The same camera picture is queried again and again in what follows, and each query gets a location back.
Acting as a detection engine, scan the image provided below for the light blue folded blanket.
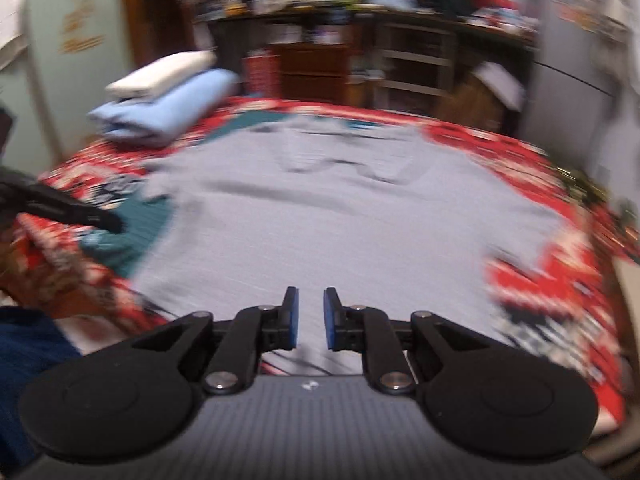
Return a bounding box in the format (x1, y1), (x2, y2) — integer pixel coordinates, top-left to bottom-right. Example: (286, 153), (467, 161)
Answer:
(87, 69), (241, 149)

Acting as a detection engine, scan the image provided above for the stack of flattened cardboard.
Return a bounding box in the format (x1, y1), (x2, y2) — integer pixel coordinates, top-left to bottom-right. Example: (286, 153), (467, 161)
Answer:
(440, 62), (526, 134)

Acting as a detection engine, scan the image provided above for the wooden drawer cabinet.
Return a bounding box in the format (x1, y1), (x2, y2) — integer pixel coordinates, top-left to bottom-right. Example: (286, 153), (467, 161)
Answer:
(270, 42), (351, 104)

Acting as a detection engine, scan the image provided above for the wooden door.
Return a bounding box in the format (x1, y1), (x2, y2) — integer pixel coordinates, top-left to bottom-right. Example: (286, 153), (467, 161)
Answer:
(122, 0), (201, 69)

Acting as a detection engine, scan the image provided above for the green cutting mat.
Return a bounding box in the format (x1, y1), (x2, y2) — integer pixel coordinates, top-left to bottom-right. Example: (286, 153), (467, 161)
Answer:
(80, 110), (301, 281)

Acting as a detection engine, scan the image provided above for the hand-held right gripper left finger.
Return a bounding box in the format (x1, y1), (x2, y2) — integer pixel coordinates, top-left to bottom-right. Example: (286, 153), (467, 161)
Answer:
(120, 286), (300, 395)

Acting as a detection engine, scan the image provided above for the person's dark blue clothing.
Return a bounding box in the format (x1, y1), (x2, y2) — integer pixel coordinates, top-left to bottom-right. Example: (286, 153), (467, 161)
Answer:
(0, 307), (81, 476)

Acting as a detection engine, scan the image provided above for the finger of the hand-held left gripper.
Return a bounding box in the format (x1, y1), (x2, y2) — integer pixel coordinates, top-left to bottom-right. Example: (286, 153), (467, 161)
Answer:
(0, 169), (123, 234)

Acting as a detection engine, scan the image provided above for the white folded cloth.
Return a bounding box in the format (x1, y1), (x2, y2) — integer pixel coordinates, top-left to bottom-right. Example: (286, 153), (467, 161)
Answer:
(105, 50), (218, 99)

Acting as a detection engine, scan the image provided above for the grey t-shirt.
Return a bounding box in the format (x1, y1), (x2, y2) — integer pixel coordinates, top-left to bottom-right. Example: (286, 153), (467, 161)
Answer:
(132, 112), (563, 377)

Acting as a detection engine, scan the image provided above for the christmas garland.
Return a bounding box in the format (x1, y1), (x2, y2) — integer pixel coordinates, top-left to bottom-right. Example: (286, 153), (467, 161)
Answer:
(560, 160), (640, 241)

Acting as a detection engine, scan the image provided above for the white plastic drawer unit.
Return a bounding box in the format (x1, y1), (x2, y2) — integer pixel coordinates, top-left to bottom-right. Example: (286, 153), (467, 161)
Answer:
(375, 22), (457, 107)

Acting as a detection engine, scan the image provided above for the silver refrigerator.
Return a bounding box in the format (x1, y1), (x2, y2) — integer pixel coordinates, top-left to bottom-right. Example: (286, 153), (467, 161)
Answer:
(520, 0), (640, 161)

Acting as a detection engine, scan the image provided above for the red patterned blanket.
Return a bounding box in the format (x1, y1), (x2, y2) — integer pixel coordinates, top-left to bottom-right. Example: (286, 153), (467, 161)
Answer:
(10, 95), (632, 428)

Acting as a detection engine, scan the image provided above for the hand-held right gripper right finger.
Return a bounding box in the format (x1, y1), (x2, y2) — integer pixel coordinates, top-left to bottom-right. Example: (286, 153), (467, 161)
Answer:
(323, 286), (503, 395)

